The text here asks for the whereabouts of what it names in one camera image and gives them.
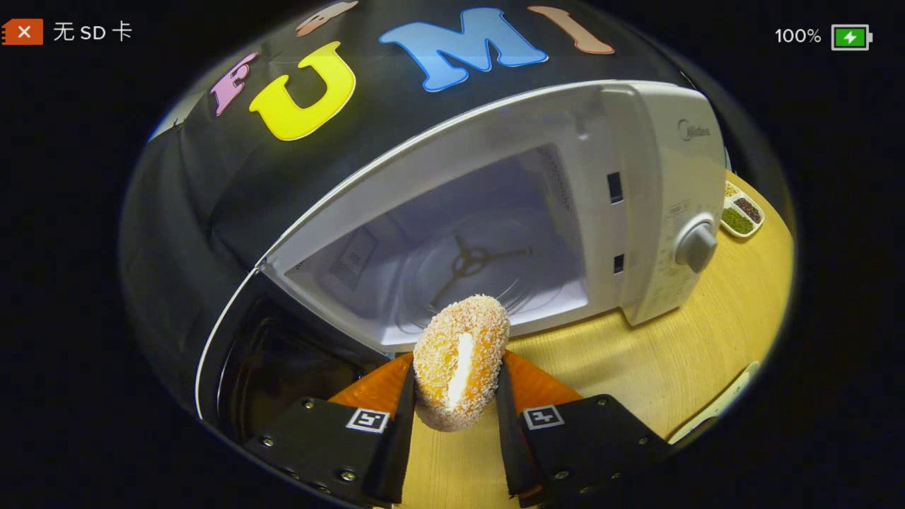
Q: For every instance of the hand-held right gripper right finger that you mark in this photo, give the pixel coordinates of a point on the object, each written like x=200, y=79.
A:
x=594, y=442

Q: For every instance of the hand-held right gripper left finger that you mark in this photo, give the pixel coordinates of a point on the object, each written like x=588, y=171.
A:
x=318, y=445

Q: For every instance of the coconut-coated cream bread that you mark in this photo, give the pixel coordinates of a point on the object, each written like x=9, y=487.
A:
x=445, y=353

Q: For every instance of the white microwave oven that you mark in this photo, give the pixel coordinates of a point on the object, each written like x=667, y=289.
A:
x=657, y=177

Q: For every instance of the square pale green plate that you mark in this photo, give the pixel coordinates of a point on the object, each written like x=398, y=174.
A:
x=710, y=416

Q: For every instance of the divided white dish of beans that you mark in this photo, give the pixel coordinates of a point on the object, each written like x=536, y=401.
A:
x=739, y=215

